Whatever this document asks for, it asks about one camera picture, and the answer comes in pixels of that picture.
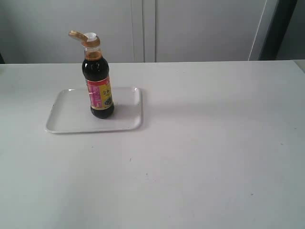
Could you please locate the dark soy sauce bottle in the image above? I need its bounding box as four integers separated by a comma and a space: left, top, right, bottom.
69, 31, 114, 119

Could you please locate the white rectangular plastic tray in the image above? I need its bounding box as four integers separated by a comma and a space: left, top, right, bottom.
45, 87, 143, 134

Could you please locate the white cabinet with doors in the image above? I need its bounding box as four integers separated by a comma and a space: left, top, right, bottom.
0, 0, 277, 63

